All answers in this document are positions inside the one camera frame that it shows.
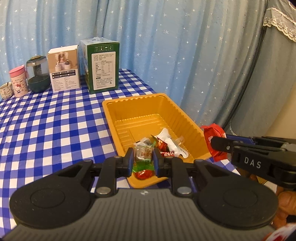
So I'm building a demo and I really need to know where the green clear candy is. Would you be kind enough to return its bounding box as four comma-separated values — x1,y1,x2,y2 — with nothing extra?
132,138,156,173

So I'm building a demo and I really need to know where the clear biscuit packet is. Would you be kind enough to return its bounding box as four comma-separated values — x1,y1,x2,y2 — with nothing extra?
173,136,184,146

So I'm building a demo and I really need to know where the white green snack pouch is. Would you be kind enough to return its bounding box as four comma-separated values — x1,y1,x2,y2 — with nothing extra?
157,128,189,158

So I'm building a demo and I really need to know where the small red candy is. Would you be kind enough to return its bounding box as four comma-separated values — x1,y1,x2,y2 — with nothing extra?
201,123,227,162

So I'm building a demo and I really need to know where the large red snack packet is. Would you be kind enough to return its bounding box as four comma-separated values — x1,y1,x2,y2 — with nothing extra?
152,135,175,157

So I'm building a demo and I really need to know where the orange plastic tray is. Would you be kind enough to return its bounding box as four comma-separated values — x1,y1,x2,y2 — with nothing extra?
102,93,212,189

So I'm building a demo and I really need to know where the blue white checkered tablecloth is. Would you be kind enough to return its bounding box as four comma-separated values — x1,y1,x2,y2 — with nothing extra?
0,68,241,238

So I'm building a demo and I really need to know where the grey lace trimmed cover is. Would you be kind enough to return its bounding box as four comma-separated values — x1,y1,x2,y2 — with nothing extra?
226,1,295,136

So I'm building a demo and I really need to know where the green carton box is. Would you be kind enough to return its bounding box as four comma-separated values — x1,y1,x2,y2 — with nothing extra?
79,37,120,94

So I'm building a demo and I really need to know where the white beige product box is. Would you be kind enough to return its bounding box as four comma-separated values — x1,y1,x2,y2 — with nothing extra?
47,45,80,92

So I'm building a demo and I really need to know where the blue star curtain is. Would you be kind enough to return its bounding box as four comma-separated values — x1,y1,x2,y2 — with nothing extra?
1,1,267,126

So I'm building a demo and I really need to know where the small patterned ceramic mug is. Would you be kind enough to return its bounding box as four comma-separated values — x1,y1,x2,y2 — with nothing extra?
0,82,14,100

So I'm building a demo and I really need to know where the pink hello kitty cup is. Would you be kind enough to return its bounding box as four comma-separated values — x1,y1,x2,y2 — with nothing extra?
9,65,29,97

